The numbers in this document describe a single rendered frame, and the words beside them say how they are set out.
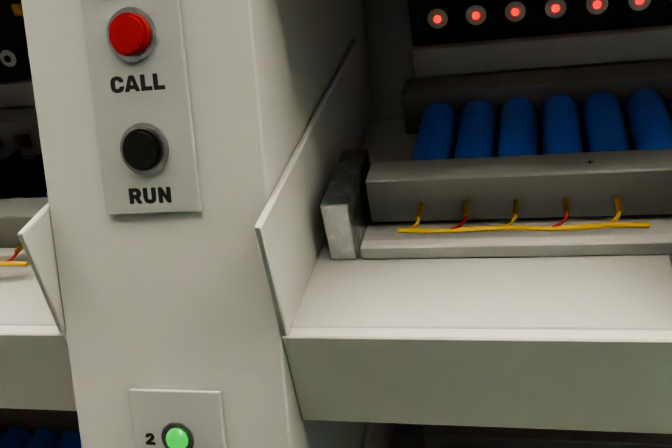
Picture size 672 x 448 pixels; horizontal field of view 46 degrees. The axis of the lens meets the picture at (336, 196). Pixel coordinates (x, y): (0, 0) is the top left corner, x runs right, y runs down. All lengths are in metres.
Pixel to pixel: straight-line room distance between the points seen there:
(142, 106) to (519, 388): 0.18
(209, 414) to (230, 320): 0.04
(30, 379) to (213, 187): 0.13
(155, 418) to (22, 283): 0.10
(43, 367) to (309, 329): 0.12
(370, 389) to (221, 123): 0.12
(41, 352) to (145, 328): 0.05
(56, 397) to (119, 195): 0.11
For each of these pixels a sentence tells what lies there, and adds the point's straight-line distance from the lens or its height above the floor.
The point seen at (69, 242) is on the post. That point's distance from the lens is 0.34.
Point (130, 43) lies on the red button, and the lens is 0.31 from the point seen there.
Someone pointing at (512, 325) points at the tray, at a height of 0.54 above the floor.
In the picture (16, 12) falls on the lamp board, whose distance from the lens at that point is 0.53.
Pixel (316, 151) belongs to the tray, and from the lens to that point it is 0.35.
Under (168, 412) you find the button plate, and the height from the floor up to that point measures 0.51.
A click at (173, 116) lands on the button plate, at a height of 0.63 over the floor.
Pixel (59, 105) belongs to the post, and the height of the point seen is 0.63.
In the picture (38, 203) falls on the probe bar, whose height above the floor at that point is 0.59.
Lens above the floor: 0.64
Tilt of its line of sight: 9 degrees down
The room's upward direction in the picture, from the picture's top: 4 degrees counter-clockwise
